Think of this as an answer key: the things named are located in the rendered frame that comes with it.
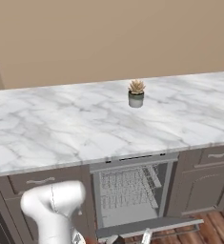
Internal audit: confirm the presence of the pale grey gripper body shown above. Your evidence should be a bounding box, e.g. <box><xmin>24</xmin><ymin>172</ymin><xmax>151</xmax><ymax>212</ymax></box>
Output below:
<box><xmin>140</xmin><ymin>228</ymin><xmax>153</xmax><ymax>244</ymax></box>

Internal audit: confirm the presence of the grey dishwasher door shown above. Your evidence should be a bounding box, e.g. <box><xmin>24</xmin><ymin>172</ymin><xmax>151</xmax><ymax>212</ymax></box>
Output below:
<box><xmin>95</xmin><ymin>216</ymin><xmax>205</xmax><ymax>240</ymax></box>

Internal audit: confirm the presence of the grey dishwasher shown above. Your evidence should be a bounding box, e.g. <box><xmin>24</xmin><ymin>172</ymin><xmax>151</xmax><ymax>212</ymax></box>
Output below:
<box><xmin>89</xmin><ymin>152</ymin><xmax>180</xmax><ymax>231</ymax></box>

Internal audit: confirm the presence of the grey drawer front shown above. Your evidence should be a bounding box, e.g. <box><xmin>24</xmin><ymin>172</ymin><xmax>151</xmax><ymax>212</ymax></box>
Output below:
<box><xmin>198</xmin><ymin>144</ymin><xmax>224</xmax><ymax>167</ymax></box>
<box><xmin>8</xmin><ymin>172</ymin><xmax>85</xmax><ymax>195</ymax></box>

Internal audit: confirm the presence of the succulent in grey pot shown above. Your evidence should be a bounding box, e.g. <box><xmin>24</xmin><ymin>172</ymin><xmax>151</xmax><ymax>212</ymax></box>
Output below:
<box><xmin>127</xmin><ymin>78</ymin><xmax>147</xmax><ymax>109</ymax></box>

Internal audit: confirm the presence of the silver dishwasher door handle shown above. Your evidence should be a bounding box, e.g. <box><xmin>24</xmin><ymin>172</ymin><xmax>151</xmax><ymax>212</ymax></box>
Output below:
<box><xmin>120</xmin><ymin>224</ymin><xmax>203</xmax><ymax>239</ymax></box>

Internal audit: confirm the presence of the wire dishwasher rack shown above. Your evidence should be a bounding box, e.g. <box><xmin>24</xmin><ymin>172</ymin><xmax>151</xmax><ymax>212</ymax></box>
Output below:
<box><xmin>98</xmin><ymin>164</ymin><xmax>163</xmax><ymax>212</ymax></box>

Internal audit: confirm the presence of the silver drawer handle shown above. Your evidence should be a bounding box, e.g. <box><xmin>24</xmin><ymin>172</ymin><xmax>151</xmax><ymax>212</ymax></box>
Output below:
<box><xmin>25</xmin><ymin>176</ymin><xmax>56</xmax><ymax>186</ymax></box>
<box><xmin>207</xmin><ymin>151</ymin><xmax>224</xmax><ymax>159</ymax></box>

